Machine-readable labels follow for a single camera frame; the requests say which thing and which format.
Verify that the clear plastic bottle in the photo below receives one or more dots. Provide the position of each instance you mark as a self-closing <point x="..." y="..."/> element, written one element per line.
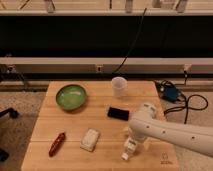
<point x="130" y="146"/>

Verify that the black rectangular block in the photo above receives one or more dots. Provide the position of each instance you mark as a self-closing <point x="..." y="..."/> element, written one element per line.
<point x="118" y="113"/>

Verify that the blue power adapter box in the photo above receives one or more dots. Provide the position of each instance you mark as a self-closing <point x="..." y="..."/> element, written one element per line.
<point x="170" y="93"/>

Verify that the green ceramic bowl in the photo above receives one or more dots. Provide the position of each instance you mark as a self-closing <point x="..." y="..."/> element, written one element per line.
<point x="71" y="97"/>

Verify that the clear plastic cup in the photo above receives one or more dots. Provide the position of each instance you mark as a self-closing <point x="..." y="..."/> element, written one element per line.
<point x="119" y="85"/>

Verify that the red brown chili toy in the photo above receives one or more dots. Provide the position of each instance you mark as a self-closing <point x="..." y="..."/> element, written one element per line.
<point x="56" y="144"/>

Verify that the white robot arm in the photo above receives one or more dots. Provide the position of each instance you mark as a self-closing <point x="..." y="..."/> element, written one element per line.
<point x="143" y="124"/>

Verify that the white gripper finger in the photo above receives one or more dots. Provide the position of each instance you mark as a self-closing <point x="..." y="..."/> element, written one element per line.
<point x="146" y="144"/>
<point x="126" y="132"/>

